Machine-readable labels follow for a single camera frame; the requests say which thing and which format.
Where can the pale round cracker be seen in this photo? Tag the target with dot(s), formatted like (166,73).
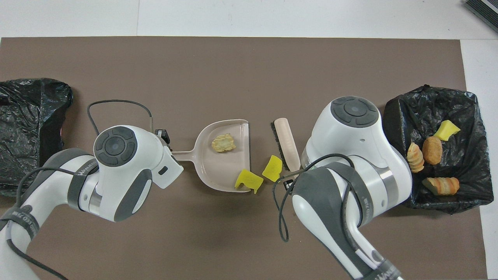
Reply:
(223,143)

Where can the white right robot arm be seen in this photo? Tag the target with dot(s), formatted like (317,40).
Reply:
(350,155)

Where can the pale cracker piece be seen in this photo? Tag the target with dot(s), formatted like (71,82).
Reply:
(415,157)

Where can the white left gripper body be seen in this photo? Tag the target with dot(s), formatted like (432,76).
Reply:
(170,171)

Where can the brown bread roll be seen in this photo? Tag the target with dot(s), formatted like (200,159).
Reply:
(432,150)

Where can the yellow sponge curved piece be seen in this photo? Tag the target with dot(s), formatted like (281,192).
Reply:
(446,130)

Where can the yellow sponge notched block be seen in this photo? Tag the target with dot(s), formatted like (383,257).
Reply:
(249,179)

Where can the beige plastic dustpan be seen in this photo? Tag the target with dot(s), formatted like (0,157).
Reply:
(225,171)

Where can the beige hand brush black bristles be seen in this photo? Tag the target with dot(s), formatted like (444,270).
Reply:
(287,142)

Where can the yellow sponge wedge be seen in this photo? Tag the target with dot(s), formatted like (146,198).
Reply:
(272,168)

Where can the black bag-lined bin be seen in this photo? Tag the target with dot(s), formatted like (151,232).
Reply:
(467,112)
(35,116)

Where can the dark ribbed panel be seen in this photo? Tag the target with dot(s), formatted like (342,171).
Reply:
(484,11)

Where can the brown table mat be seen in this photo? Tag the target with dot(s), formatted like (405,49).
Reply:
(218,66)

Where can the striped orange croissant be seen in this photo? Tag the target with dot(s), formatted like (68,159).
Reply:
(441,186)

